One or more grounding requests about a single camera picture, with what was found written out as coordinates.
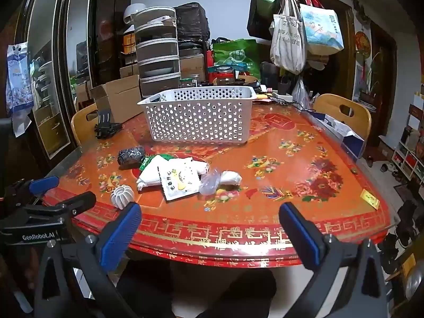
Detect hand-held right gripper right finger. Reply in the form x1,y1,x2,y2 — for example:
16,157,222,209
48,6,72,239
279,201,389,318

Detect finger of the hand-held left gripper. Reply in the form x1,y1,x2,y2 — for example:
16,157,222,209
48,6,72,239
7,175,61,206
20,191,97,222

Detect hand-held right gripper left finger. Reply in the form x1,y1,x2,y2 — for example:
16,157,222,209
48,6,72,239
35,201,143,318

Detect white ribbed ball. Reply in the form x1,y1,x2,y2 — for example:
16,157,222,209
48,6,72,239
110,185,135,210

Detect white green-topped plastic bag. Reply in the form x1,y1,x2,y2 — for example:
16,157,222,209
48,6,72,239
136,154,210,192

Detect dark plastic packet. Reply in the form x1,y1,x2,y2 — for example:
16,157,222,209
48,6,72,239
117,146,147,168

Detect white printed snack packet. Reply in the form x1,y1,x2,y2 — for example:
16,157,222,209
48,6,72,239
159,159,201,202

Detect clear plastic bag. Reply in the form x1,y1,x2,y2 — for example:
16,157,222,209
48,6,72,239
199,169,223,196
291,76,312,110

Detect white perforated plastic basket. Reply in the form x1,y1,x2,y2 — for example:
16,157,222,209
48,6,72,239
137,86,258,144

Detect white soft pouch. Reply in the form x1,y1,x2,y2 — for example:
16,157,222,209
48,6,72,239
215,170,242,186

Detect red printed tablecloth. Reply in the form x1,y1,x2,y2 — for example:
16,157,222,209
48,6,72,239
41,99,393,269

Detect wooden chair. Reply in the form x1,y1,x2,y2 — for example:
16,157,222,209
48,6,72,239
71,103,100,147
313,93,372,142

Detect black clamp stand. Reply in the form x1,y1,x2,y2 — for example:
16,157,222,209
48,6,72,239
94,108,123,140

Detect yellow card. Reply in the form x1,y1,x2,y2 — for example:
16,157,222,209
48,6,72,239
359,189,382,210

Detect person's dark pants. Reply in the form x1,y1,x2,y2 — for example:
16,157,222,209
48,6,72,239
116,261,277,318

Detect blue hanging snack packet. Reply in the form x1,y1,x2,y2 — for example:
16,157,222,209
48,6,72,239
6,41,34,117

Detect open cardboard box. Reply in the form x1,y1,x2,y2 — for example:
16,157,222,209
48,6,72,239
90,74,144,125

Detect dark glass-door cabinet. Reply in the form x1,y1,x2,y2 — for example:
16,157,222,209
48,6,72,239
18,0,135,170

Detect blue and white box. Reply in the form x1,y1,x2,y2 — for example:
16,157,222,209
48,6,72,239
311,112,365,160

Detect white storage shelf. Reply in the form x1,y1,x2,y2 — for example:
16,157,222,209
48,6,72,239
390,84,424,187

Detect clear hanging plastic bag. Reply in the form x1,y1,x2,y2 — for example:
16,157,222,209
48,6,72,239
291,76,312,110

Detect stacked clear drawer unit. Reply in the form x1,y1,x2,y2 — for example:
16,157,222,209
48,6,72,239
133,6,181,99

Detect red-lidded pickle jar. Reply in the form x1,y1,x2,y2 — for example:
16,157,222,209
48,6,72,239
214,74,237,86

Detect closed cardboard box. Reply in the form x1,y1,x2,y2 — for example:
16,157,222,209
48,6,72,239
179,55,206,80

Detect green shopping bag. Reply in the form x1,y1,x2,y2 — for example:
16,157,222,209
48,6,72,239
212,39,262,80

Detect white canvas tote bag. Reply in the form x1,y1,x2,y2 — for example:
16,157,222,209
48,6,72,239
270,0,306,74

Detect white bowl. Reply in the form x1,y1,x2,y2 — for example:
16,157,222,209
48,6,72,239
123,3,147,24

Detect blue printed tote bag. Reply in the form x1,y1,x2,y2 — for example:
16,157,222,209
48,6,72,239
298,3,345,55

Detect black plastic bag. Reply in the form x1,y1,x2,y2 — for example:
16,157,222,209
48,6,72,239
174,2,211,42

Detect black hanging bag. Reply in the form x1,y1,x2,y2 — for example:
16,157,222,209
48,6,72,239
246,0,276,41

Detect red round wall ornament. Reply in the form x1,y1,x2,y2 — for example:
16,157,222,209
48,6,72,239
354,30,372,61

